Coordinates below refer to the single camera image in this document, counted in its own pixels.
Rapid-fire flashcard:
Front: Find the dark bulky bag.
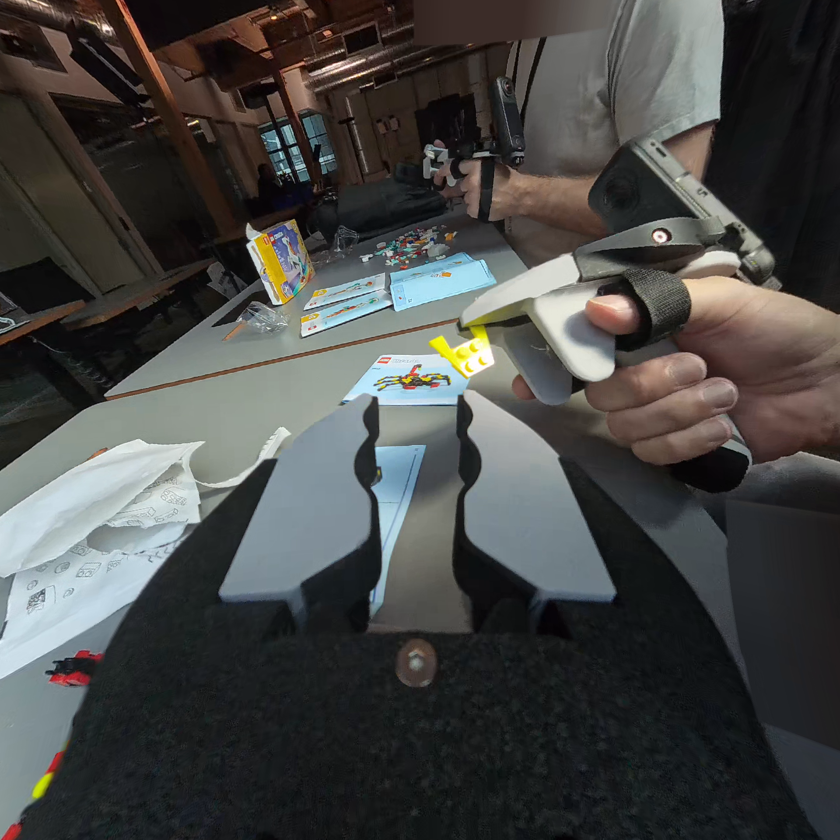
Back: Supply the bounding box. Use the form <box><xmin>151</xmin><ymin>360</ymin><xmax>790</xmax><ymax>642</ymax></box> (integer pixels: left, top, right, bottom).
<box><xmin>308</xmin><ymin>177</ymin><xmax>450</xmax><ymax>240</ymax></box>

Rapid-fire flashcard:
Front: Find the spider picture instruction booklet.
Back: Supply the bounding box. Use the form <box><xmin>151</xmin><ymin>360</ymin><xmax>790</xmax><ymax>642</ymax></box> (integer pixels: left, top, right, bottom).
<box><xmin>341</xmin><ymin>354</ymin><xmax>471</xmax><ymax>408</ymax></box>

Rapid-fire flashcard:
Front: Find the open blue instruction sheet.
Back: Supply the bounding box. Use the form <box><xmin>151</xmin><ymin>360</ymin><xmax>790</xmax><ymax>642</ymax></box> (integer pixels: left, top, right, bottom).
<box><xmin>369</xmin><ymin>444</ymin><xmax>427</xmax><ymax>608</ymax></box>

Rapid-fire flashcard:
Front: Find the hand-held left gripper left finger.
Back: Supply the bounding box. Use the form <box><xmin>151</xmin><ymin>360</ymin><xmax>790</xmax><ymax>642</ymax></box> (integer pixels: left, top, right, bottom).
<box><xmin>218</xmin><ymin>394</ymin><xmax>385</xmax><ymax>634</ymax></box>

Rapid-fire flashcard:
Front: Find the wooden post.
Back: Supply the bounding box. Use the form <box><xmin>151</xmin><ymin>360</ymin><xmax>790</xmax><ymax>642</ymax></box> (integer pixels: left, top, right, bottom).
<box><xmin>98</xmin><ymin>0</ymin><xmax>237</xmax><ymax>231</ymax></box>

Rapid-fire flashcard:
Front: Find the white paper bag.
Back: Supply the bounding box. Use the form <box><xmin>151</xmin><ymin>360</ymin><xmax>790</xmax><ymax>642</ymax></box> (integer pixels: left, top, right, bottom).
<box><xmin>0</xmin><ymin>427</ymin><xmax>293</xmax><ymax>677</ymax></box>

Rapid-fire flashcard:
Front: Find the black garment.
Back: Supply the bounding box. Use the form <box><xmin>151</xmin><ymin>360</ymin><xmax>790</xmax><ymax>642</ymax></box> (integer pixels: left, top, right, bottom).
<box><xmin>705</xmin><ymin>0</ymin><xmax>840</xmax><ymax>309</ymax></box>

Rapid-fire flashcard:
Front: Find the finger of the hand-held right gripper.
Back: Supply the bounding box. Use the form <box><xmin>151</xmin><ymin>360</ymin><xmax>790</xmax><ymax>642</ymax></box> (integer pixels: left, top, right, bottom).
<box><xmin>458</xmin><ymin>256</ymin><xmax>581</xmax><ymax>329</ymax></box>
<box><xmin>508</xmin><ymin>294</ymin><xmax>619</xmax><ymax>406</ymax></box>

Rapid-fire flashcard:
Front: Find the pile of colourful bricks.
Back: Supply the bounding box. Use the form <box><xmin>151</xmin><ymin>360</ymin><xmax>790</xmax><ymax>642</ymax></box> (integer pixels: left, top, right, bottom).
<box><xmin>360</xmin><ymin>225</ymin><xmax>459</xmax><ymax>269</ymax></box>

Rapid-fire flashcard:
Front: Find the red yellow black brick assembly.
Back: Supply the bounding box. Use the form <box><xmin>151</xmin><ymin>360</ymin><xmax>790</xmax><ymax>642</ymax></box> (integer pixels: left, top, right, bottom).
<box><xmin>46</xmin><ymin>650</ymin><xmax>105</xmax><ymax>688</ymax></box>

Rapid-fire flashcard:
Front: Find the person's right hand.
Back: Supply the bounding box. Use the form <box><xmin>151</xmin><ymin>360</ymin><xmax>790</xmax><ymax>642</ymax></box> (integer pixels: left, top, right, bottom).
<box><xmin>512</xmin><ymin>276</ymin><xmax>840</xmax><ymax>467</ymax></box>

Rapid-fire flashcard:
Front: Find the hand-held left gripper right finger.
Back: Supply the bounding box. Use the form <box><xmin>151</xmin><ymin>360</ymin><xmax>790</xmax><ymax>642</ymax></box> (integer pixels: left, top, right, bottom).
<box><xmin>453</xmin><ymin>390</ymin><xmax>619</xmax><ymax>634</ymax></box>

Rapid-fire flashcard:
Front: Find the paned window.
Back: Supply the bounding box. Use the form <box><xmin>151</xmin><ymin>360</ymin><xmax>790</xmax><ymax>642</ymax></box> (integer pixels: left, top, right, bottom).
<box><xmin>259</xmin><ymin>112</ymin><xmax>329</xmax><ymax>178</ymax></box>

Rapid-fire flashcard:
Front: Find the another person's forearm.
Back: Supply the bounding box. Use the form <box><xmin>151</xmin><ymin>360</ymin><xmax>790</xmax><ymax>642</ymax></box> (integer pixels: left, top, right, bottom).
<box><xmin>499</xmin><ymin>167</ymin><xmax>608</xmax><ymax>240</ymax></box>

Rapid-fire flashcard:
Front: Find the white and yellow toy box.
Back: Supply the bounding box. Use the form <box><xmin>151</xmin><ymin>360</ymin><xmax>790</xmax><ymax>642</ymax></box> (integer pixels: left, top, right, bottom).
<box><xmin>246</xmin><ymin>220</ymin><xmax>316</xmax><ymax>307</ymax></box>

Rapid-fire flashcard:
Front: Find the large blue instruction booklet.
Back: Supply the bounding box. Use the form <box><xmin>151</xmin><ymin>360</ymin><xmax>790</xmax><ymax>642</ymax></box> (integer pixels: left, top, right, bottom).
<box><xmin>390</xmin><ymin>252</ymin><xmax>497</xmax><ymax>311</ymax></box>

